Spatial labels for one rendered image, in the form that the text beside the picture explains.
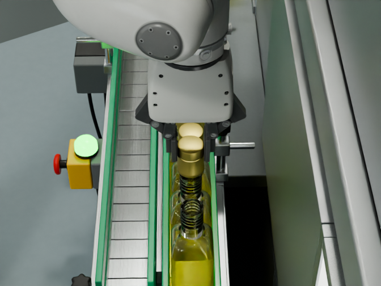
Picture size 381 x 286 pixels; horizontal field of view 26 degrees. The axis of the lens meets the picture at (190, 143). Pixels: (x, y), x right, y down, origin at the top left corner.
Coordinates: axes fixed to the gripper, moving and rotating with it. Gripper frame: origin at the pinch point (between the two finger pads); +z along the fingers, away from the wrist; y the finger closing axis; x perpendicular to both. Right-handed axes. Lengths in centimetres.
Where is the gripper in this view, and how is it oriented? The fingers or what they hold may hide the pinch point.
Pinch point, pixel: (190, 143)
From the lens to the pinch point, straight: 103.9
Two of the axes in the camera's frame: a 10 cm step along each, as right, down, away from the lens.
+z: 0.0, 7.1, 7.1
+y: -10.0, 0.1, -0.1
